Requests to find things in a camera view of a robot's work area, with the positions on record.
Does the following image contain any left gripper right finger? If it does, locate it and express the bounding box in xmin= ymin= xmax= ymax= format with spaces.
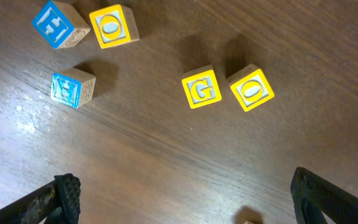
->
xmin=290 ymin=167 xmax=358 ymax=224

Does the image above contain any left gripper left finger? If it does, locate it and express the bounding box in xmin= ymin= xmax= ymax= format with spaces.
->
xmin=0 ymin=174 xmax=81 ymax=224

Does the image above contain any blue H block lower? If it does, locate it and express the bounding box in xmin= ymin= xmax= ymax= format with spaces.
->
xmin=50 ymin=67 xmax=96 ymax=109

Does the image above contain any blue h block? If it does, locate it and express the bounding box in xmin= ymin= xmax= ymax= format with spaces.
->
xmin=32 ymin=1 xmax=91 ymax=49
xmin=50 ymin=67 xmax=96 ymax=109

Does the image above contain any yellow block left upper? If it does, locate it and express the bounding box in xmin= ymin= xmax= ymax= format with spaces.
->
xmin=227 ymin=64 xmax=275 ymax=112

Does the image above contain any yellow block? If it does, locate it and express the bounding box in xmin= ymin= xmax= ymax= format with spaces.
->
xmin=89 ymin=4 xmax=140 ymax=49
xmin=181 ymin=65 xmax=222 ymax=109
xmin=227 ymin=64 xmax=275 ymax=112

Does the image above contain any yellow block left lower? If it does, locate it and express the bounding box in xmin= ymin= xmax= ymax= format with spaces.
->
xmin=181 ymin=65 xmax=222 ymax=109

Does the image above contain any blue H block upper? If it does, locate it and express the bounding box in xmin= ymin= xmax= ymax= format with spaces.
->
xmin=32 ymin=1 xmax=91 ymax=49

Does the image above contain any yellow block far left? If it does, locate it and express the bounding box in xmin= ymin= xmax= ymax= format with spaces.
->
xmin=89 ymin=4 xmax=140 ymax=49

